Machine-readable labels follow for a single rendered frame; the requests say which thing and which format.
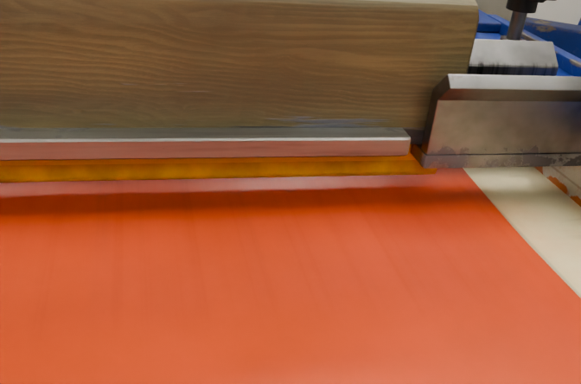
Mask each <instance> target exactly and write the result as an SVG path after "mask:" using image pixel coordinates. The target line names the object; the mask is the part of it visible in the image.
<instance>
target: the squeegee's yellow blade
mask: <svg viewBox="0 0 581 384"><path fill-rule="evenodd" d="M411 147H412V145H411V144H410V148H409V152H408V155H406V156H400V157H254V158H181V159H107V160H35V161H0V166H6V165H70V164H134V163H262V162H327V161H392V160H416V159H415V158H414V156H413V155H412V154H411V152H410V151H411Z"/></svg>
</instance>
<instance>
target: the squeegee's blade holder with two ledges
mask: <svg viewBox="0 0 581 384"><path fill-rule="evenodd" d="M410 142H411V137H410V136H409V135H408V134H407V133H406V131H405V130H404V129H403V128H402V127H361V128H0V161H35V160H107V159H181V158H254V157H400V156H406V155H408V152H409V148H410Z"/></svg>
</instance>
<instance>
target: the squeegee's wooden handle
mask: <svg viewBox="0 0 581 384"><path fill-rule="evenodd" d="M478 23H479V9H478V5H477V3H476V0H0V128H361V127H402V128H403V129H404V130H405V131H406V133H407V134H408V135H409V136H410V137H411V142H410V144H422V141H423V136H424V132H425V124H426V120H427V116H428V111H429V107H430V103H431V95H432V90H433V88H434V87H435V86H436V85H437V84H438V83H439V82H440V81H441V80H442V79H443V78H444V77H445V76H446V75H447V74H467V72H468V69H469V62H470V57H471V54H472V50H473V46H474V42H475V38H476V31H477V27H478Z"/></svg>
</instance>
